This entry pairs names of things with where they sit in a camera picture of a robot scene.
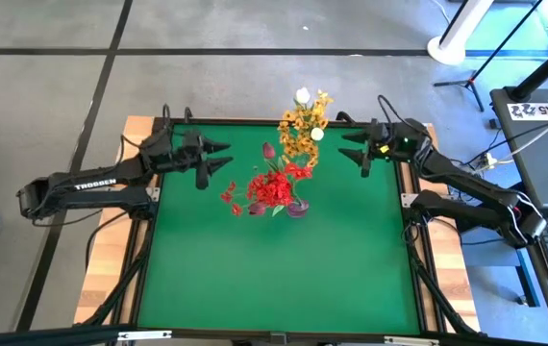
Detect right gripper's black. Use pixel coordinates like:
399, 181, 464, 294
338, 119, 400, 178

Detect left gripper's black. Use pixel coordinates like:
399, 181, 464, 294
172, 130, 234, 191

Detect yellow artificial flower bunch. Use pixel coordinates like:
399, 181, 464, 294
297, 88, 336, 145
277, 110, 321, 169

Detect pink ribbed glass vase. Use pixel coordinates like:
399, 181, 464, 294
286, 198, 311, 220

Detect black tripod stand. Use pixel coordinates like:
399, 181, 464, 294
433, 0, 544, 112

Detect green table mat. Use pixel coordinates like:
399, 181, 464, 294
137, 123, 422, 337

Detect white paper number label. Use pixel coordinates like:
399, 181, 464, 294
507, 98, 548, 121

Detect grey desk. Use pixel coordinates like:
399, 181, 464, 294
488, 86, 548, 209

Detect thick black slanted pole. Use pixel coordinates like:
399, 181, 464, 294
507, 28, 548, 103

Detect blue desk leg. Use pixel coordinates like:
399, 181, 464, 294
504, 239, 542, 309

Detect black beam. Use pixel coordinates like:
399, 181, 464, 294
0, 324, 136, 346

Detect black aluminium table frame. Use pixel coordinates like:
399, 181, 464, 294
74, 106, 482, 346

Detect white post with round base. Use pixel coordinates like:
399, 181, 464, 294
426, 0, 496, 66

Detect white cable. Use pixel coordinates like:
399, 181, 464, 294
504, 103, 548, 162

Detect silver metal bracket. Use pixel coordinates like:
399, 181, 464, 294
383, 334, 441, 346
117, 329, 173, 342

